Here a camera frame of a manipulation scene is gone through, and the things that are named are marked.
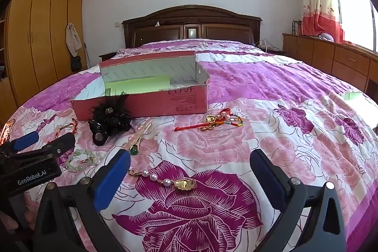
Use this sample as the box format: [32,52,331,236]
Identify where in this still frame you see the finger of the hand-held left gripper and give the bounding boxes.
[16,132,76,164]
[0,131,40,156]

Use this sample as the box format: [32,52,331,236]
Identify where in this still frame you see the yellow wooden wardrobe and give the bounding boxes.
[0,0,89,123]

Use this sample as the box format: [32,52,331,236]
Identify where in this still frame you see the small black bag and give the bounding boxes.
[70,56,82,72]

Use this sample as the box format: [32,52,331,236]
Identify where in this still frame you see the pink bead bracelet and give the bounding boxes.
[123,119,152,156]

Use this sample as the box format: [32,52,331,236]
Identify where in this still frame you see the long wooden cabinet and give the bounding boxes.
[282,33,378,93]

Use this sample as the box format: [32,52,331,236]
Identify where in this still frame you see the bright window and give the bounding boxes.
[331,0,378,52]

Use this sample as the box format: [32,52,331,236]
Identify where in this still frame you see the red cardboard box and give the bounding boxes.
[70,52,211,120]

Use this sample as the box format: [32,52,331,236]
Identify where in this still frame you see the black hair accessories pile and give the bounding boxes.
[88,94,133,147]

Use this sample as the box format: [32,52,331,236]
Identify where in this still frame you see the beige cloth bag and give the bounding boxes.
[65,23,82,57]

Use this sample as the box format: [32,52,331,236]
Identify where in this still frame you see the pink floral bedspread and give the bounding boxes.
[0,39,378,252]

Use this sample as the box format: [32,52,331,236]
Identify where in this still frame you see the thin red string bracelet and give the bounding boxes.
[47,119,79,144]

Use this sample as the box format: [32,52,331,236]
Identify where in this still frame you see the dark wooden nightstand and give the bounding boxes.
[99,51,119,62]
[257,39,287,56]

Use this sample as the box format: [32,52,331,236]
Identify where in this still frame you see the dark wooden headboard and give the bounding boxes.
[122,5,263,49]

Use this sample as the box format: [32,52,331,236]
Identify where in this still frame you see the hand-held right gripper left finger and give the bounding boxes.
[32,148,132,252]

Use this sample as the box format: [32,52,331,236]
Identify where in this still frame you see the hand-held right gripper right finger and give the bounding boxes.
[249,149,347,252]

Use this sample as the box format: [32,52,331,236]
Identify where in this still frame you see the red cord gold charm bracelet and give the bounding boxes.
[174,115,225,132]

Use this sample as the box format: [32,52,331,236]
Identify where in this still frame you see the pearl and gold hair clip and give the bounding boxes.
[128,169,198,191]

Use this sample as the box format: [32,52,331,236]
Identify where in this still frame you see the pale green bead bracelet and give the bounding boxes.
[64,149,104,173]

